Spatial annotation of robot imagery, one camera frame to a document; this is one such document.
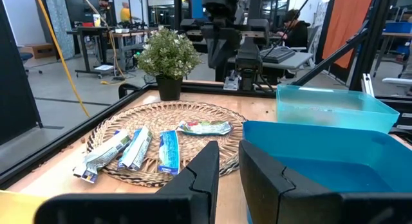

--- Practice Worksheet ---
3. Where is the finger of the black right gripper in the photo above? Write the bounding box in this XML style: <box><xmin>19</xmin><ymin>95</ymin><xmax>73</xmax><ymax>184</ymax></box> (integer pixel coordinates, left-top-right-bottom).
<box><xmin>207</xmin><ymin>37</ymin><xmax>225</xmax><ymax>70</ymax></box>
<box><xmin>224</xmin><ymin>37</ymin><xmax>241</xmax><ymax>70</ymax></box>

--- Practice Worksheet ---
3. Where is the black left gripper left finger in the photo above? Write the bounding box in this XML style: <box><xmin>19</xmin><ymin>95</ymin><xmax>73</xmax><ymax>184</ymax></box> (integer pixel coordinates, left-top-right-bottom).
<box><xmin>33</xmin><ymin>140</ymin><xmax>220</xmax><ymax>224</ymax></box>

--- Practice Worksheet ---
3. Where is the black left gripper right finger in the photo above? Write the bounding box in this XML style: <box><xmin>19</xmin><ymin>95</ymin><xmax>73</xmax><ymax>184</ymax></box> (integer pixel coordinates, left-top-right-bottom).
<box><xmin>238</xmin><ymin>139</ymin><xmax>412</xmax><ymax>224</ymax></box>

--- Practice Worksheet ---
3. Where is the bright blue granola bar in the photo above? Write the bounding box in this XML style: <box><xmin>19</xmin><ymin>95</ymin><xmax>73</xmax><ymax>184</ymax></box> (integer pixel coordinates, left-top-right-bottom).
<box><xmin>158</xmin><ymin>130</ymin><xmax>181</xmax><ymax>176</ymax></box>

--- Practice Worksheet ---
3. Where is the blue white green granola bar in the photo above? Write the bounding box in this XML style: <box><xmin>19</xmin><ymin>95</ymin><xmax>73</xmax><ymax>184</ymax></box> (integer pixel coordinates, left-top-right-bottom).
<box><xmin>117</xmin><ymin>126</ymin><xmax>153</xmax><ymax>172</ymax></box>

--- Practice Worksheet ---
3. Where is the black keyboard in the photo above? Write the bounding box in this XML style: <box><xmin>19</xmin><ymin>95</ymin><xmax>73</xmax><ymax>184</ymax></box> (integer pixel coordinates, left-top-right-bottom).
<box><xmin>259</xmin><ymin>46</ymin><xmax>296</xmax><ymax>64</ymax></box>

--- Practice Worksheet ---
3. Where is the artificial potted plant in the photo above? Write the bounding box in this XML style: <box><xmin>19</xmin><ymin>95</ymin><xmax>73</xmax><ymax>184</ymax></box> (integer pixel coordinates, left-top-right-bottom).
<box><xmin>135</xmin><ymin>26</ymin><xmax>202</xmax><ymax>102</ymax></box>

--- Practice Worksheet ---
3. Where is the blue plastic bin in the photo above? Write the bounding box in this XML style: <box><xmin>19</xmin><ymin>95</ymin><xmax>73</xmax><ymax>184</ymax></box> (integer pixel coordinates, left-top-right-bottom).
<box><xmin>241</xmin><ymin>120</ymin><xmax>412</xmax><ymax>224</ymax></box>

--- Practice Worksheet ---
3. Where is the grey desk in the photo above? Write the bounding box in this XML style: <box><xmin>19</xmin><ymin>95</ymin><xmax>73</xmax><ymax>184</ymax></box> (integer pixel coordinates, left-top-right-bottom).
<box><xmin>227</xmin><ymin>51</ymin><xmax>314</xmax><ymax>70</ymax></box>

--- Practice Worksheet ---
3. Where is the round woven wicker mat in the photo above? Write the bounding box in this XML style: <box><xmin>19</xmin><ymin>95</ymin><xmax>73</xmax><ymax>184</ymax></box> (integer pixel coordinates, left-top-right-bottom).
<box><xmin>86</xmin><ymin>100</ymin><xmax>247</xmax><ymax>188</ymax></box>

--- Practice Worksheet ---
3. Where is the wooden top desk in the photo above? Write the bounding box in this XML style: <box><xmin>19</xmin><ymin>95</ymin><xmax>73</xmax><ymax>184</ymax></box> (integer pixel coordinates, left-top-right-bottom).
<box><xmin>108</xmin><ymin>29</ymin><xmax>155</xmax><ymax>72</ymax></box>

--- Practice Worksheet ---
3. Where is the teal translucent plastic bin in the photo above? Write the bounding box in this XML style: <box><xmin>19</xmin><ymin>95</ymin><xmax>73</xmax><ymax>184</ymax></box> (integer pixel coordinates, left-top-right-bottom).
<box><xmin>276</xmin><ymin>84</ymin><xmax>400</xmax><ymax>135</ymax></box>

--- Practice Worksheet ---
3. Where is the orange cloth panel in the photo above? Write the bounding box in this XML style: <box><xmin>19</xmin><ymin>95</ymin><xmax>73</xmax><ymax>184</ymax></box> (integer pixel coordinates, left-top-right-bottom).
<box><xmin>321</xmin><ymin>0</ymin><xmax>376</xmax><ymax>70</ymax></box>

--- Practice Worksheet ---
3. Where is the black computer monitor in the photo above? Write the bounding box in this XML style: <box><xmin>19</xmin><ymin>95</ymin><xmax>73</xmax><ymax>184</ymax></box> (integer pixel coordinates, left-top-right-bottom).
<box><xmin>64</xmin><ymin>0</ymin><xmax>100</xmax><ymax>25</ymax></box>

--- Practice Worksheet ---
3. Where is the blue storage crate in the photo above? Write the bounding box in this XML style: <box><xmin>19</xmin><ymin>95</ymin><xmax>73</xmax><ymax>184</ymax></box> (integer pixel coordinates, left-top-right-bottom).
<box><xmin>384</xmin><ymin>21</ymin><xmax>412</xmax><ymax>34</ymax></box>

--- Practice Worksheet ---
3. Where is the cardboard box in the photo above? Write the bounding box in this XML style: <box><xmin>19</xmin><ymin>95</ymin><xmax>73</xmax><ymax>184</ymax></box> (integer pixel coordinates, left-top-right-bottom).
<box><xmin>18</xmin><ymin>42</ymin><xmax>57</xmax><ymax>60</ymax></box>

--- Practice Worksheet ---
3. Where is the yellow plastic bin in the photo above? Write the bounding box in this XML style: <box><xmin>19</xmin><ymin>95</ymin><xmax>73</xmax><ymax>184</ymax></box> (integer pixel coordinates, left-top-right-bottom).
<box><xmin>0</xmin><ymin>190</ymin><xmax>49</xmax><ymax>224</ymax></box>

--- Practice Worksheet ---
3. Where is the blue office chair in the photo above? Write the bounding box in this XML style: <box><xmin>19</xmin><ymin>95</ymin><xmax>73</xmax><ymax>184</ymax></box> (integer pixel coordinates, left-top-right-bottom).
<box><xmin>19</xmin><ymin>52</ymin><xmax>42</xmax><ymax>75</ymax></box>

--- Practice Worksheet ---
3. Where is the black screen panel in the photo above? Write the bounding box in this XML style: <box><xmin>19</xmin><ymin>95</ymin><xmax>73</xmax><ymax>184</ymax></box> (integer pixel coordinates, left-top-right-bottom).
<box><xmin>0</xmin><ymin>0</ymin><xmax>43</xmax><ymax>147</ymax></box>

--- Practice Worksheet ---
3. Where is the thin beige cable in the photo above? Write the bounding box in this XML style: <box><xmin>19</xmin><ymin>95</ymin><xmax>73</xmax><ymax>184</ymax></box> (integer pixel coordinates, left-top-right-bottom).
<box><xmin>77</xmin><ymin>0</ymin><xmax>127</xmax><ymax>86</ymax></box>

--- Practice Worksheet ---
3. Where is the black frame desk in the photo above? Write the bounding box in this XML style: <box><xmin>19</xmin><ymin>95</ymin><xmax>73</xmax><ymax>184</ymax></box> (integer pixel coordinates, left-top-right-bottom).
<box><xmin>66</xmin><ymin>26</ymin><xmax>113</xmax><ymax>79</ymax></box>

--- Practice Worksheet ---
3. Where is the black aluminium table frame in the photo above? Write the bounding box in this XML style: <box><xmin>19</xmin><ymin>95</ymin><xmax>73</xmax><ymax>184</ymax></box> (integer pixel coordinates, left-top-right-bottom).
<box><xmin>0</xmin><ymin>0</ymin><xmax>412</xmax><ymax>190</ymax></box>

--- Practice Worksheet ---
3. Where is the thick yellow cable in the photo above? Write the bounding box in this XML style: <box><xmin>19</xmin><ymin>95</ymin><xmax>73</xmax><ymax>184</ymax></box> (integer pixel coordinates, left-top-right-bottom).
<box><xmin>33</xmin><ymin>0</ymin><xmax>91</xmax><ymax>119</ymax></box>

